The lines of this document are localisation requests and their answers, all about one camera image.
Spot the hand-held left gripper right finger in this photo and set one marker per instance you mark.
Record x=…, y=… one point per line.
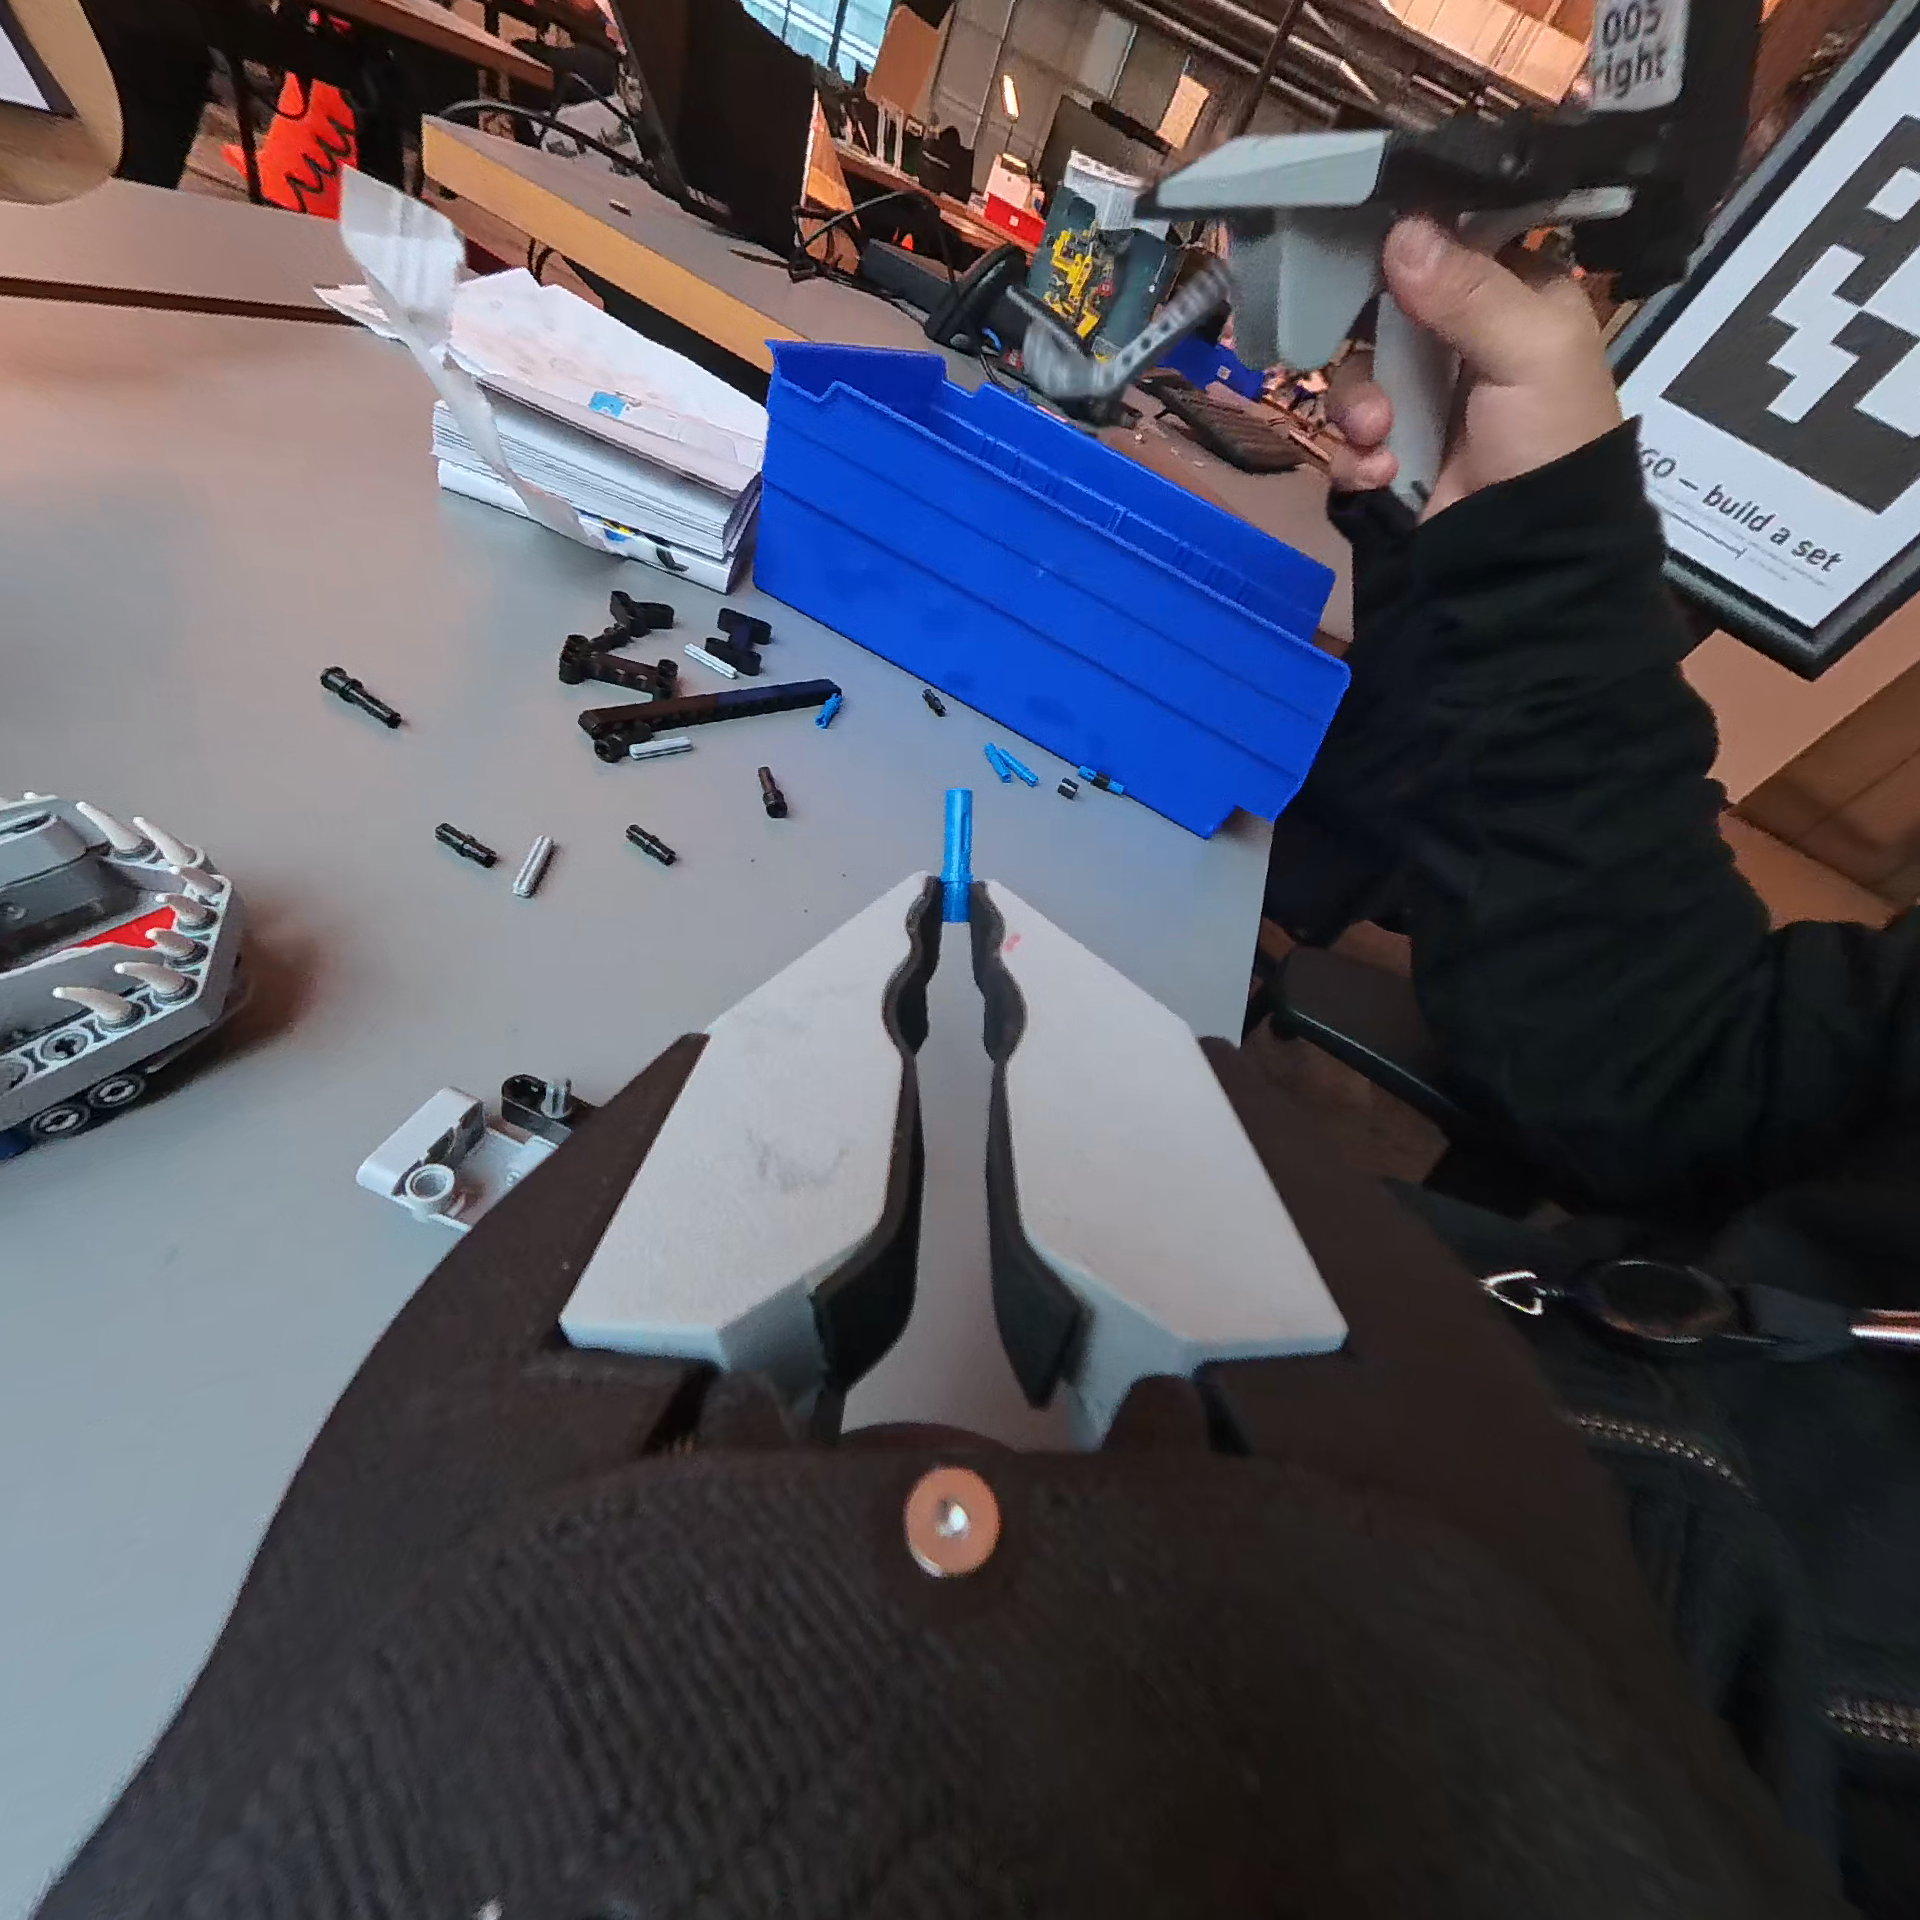
x=1171, y=1154

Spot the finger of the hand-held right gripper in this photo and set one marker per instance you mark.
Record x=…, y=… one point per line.
x=1299, y=293
x=1275, y=173

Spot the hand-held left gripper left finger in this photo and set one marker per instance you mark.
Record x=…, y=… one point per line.
x=750, y=1154

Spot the black curved lego piece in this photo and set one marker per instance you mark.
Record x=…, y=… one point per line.
x=1119, y=352

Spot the blue lego axle pin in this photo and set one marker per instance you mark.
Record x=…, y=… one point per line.
x=957, y=848

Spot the person's right forearm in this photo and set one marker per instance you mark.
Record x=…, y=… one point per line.
x=1530, y=781

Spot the yellow lego set box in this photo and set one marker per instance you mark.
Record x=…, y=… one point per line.
x=1094, y=263

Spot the light grey lego panel piece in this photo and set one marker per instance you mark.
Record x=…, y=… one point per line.
x=434, y=1149

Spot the grey lego axle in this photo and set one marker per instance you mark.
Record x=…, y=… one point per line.
x=711, y=661
x=663, y=747
x=532, y=866

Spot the long black lego beam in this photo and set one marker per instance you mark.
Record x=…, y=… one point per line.
x=704, y=712

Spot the black lego connector piece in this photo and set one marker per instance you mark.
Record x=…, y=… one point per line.
x=612, y=661

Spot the black lego cross block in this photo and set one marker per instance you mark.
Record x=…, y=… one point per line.
x=741, y=640

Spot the black angled lego piece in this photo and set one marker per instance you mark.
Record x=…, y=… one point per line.
x=642, y=610

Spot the long black lego pin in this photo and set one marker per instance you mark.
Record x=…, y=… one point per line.
x=360, y=699

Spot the grey spiked lego vehicle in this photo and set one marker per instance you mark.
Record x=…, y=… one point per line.
x=105, y=961

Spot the person's right hand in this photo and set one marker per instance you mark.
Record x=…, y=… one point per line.
x=1515, y=360

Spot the black keyboard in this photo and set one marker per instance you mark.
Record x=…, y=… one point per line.
x=1238, y=428

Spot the black office chair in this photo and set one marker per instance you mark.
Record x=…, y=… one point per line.
x=1351, y=1034

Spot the blue plastic bin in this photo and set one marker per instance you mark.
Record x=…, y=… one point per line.
x=1035, y=585

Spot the black badge reel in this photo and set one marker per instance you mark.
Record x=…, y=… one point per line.
x=1650, y=1302

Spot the black monitor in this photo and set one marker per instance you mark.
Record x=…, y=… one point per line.
x=721, y=105

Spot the grey background table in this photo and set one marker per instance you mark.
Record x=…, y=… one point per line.
x=630, y=240

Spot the stack of instruction booklets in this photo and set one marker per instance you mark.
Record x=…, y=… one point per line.
x=600, y=434

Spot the person's black jacket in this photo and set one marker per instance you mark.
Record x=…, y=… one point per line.
x=1770, y=1575

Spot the clear plastic strip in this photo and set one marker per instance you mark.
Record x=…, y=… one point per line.
x=412, y=284

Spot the orange traffic cone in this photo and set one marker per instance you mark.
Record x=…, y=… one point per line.
x=300, y=143

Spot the wooden framed board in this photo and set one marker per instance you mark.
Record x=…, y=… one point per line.
x=82, y=135

